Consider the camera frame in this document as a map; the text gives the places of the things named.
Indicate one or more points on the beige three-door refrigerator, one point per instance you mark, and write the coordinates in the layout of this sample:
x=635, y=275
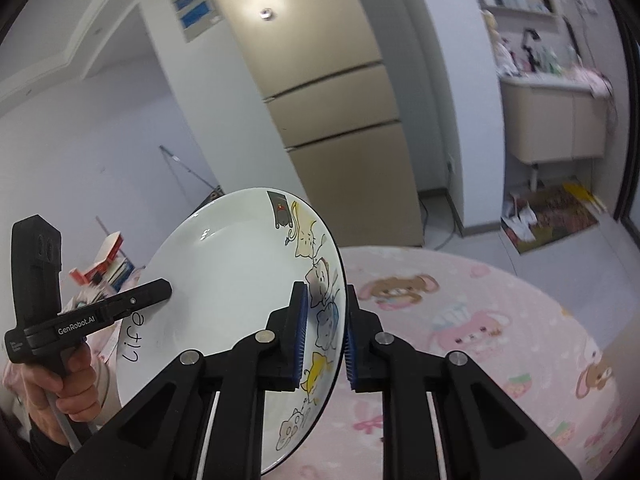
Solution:
x=320, y=85

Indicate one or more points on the white cat-print plate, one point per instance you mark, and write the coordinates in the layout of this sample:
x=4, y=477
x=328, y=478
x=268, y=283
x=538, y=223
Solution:
x=225, y=270

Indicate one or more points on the grey wall panel blue windows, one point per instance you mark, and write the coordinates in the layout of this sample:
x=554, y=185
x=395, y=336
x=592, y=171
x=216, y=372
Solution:
x=197, y=7

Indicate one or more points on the pink printed tablecloth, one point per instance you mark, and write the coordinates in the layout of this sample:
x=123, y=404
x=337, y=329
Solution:
x=475, y=360

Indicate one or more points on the open red and white box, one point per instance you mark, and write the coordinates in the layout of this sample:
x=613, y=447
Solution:
x=111, y=250

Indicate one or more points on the thin metal rod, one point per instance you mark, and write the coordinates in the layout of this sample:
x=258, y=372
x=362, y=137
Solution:
x=101, y=225

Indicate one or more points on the pink towel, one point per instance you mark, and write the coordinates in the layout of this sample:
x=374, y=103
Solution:
x=595, y=80

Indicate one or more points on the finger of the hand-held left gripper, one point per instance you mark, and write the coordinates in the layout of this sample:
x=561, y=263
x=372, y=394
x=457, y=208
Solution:
x=145, y=297

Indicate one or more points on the beige vanity cabinet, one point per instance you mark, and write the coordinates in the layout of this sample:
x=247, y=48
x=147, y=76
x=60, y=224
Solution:
x=550, y=120

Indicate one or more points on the person's left forearm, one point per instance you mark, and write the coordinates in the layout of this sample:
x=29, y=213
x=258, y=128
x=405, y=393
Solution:
x=45, y=460

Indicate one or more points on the patterned floor mat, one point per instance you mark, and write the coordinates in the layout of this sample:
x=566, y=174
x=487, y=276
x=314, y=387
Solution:
x=555, y=215

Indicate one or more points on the person's left hand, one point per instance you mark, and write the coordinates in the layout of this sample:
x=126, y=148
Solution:
x=80, y=390

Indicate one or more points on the small red and white box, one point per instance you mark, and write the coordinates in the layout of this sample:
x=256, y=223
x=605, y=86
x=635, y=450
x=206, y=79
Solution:
x=82, y=275

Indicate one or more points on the blonde doll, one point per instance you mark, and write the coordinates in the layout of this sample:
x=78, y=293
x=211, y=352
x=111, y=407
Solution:
x=497, y=42

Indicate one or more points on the stack of books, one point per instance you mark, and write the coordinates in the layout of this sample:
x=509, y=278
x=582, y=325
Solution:
x=120, y=275

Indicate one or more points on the black phone stand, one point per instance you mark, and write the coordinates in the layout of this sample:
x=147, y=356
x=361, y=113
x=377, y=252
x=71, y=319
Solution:
x=531, y=50

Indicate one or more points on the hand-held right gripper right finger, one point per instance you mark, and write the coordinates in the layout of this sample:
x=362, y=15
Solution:
x=350, y=365

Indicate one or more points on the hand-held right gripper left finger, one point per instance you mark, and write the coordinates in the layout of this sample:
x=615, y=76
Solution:
x=301, y=340

